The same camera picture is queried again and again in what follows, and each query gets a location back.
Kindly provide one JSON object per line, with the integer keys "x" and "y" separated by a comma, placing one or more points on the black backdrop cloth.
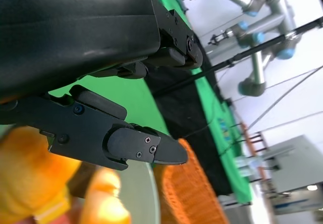
{"x": 181, "y": 113}

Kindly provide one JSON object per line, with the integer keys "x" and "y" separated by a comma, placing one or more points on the orange wicker basket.
{"x": 184, "y": 188}

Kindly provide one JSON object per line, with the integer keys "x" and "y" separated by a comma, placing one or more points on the black pole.
{"x": 252, "y": 51}

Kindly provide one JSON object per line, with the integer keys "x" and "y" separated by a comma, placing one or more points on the grey cabinet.
{"x": 295, "y": 173}

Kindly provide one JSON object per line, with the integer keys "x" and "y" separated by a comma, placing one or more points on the green banner with logo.
{"x": 222, "y": 143}

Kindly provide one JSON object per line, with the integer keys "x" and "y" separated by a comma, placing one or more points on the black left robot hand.
{"x": 75, "y": 32}

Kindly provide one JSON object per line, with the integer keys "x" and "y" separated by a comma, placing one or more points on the green tablecloth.
{"x": 126, "y": 95}

